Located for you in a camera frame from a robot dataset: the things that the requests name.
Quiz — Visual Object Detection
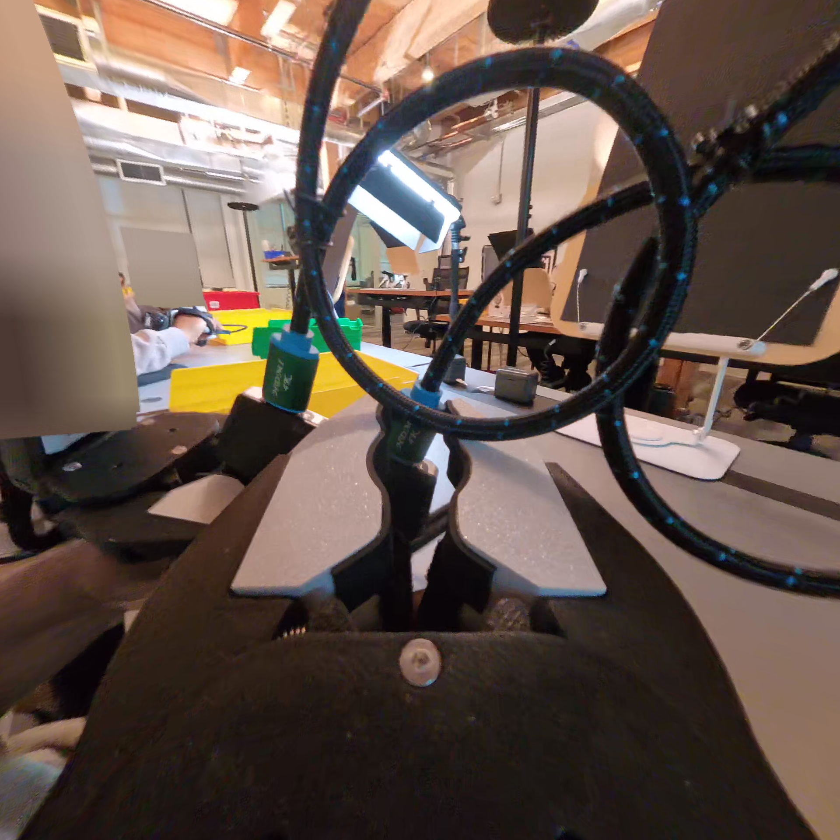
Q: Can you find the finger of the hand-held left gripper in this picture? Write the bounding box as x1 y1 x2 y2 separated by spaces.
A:
146 474 246 526

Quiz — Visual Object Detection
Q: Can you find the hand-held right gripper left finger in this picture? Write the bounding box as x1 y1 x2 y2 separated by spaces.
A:
231 400 392 598

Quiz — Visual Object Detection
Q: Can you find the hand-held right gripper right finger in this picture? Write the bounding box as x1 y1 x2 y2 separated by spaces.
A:
446 397 607 598

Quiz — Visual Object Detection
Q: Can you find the dark grey port hub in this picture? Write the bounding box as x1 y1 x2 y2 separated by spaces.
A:
388 459 439 549

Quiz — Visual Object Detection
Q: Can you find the yellow plastic bin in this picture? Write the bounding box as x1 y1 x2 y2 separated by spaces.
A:
209 308 293 347
169 351 420 419

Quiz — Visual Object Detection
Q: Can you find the black braided hdmi cable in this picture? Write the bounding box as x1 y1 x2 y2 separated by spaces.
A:
262 0 840 599

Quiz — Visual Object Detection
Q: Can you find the person's left forearm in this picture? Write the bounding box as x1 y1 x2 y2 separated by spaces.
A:
0 538 168 716

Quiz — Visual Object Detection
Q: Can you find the dark pole base block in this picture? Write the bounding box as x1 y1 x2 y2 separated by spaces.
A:
493 367 540 403

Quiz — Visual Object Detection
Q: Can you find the white board stand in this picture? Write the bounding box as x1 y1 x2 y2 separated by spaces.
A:
554 266 840 481

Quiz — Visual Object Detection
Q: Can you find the green plastic bin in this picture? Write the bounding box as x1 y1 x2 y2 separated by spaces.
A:
251 317 364 361

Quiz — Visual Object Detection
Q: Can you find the wooden office desk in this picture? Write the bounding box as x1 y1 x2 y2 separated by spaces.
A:
346 286 475 349
433 314 595 388

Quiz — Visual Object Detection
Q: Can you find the black office chair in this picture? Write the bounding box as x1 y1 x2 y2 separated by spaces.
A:
731 367 840 455
403 266 471 353

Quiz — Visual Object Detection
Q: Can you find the black floor lamp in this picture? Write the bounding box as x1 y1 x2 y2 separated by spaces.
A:
227 201 260 293

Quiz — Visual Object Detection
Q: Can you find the black light stand pole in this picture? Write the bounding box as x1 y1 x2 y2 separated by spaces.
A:
445 220 471 358

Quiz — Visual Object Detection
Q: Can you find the led light panel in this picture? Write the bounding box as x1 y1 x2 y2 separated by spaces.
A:
346 150 463 255

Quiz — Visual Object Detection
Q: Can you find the black disc on pole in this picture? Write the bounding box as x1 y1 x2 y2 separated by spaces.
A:
487 0 599 370

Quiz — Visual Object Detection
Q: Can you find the silver air duct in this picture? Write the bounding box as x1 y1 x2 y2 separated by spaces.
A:
564 0 660 50

